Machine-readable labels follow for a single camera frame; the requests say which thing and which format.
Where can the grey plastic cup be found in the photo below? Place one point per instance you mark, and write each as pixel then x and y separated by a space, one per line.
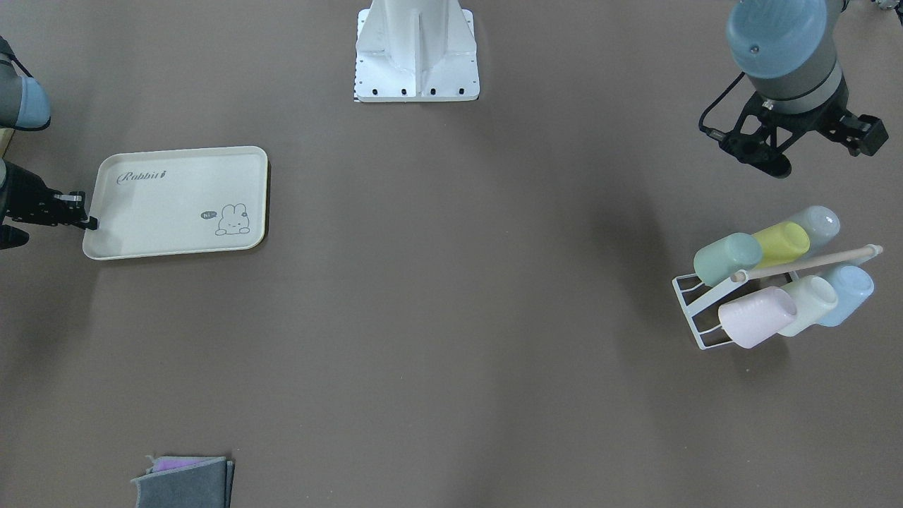
pixel 821 225

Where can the white plastic cup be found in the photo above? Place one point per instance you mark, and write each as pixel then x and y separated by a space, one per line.
pixel 814 297

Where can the blue plastic cup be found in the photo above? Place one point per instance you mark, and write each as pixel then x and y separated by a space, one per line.
pixel 853 287

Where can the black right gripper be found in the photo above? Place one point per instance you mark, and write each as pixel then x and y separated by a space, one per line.
pixel 25 201

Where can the white wire cup rack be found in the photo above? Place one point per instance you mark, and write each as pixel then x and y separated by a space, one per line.
pixel 695 298

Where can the purple cloth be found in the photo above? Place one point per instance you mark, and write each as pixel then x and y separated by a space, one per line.
pixel 167 463

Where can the yellow plastic cup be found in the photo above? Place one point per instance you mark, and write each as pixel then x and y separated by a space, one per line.
pixel 782 243

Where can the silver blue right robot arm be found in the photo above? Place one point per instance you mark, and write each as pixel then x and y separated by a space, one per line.
pixel 24 103

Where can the green plastic cup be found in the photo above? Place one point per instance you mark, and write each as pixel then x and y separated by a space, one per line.
pixel 717 261

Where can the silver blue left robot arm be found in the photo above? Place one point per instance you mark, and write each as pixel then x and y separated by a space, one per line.
pixel 786 50

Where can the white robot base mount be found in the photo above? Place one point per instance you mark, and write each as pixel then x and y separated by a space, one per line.
pixel 416 51

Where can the grey folded cloth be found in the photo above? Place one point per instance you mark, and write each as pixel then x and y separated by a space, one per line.
pixel 208 485

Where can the pink plastic cup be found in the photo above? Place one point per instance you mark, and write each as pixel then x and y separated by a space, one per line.
pixel 751 319

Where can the cream rabbit tray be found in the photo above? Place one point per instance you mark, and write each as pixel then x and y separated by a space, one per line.
pixel 177 202

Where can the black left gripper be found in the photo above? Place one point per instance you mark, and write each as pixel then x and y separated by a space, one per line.
pixel 866 132

